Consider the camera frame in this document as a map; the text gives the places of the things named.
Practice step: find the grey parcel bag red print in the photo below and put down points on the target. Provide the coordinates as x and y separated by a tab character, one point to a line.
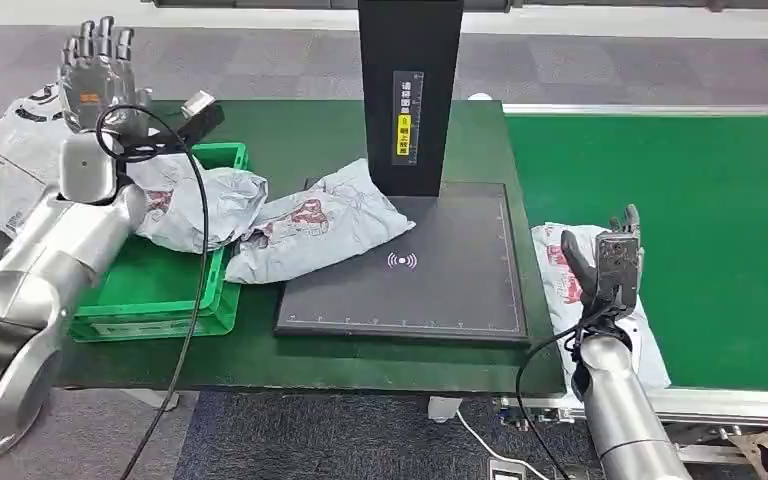
318	232

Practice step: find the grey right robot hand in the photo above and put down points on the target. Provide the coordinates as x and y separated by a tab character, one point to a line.
577	265

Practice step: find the black scanner base plate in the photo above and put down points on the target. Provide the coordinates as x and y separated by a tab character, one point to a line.
457	291

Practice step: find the white parcel bag panda print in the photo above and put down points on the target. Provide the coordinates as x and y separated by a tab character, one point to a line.
0	152

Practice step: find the white table foot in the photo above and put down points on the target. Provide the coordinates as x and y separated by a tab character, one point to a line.
444	408

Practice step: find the white power strip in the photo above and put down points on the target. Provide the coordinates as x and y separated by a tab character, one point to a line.
506	470

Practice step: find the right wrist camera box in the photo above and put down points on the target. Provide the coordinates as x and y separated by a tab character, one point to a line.
617	268

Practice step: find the green plastic crate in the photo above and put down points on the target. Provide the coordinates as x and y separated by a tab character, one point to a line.
152	291

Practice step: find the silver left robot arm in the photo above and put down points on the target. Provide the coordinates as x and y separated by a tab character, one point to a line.
46	252

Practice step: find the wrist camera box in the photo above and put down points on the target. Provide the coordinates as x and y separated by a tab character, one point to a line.
617	268
202	119

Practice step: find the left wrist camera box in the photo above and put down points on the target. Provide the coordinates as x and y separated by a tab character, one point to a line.
202	119

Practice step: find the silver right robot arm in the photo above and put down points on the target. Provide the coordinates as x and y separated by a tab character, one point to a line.
622	411

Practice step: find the bright green conveyor belt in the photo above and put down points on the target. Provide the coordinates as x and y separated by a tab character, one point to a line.
689	232

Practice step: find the white parcel bag red print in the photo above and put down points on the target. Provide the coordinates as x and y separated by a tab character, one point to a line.
649	358

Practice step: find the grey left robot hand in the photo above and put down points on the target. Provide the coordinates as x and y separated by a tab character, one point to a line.
96	86

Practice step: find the black scanner column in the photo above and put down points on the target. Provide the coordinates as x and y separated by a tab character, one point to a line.
377	99

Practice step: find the small white round object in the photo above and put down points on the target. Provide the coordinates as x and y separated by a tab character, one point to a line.
480	97

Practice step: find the dark green table mat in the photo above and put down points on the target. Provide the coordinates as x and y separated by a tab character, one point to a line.
291	132

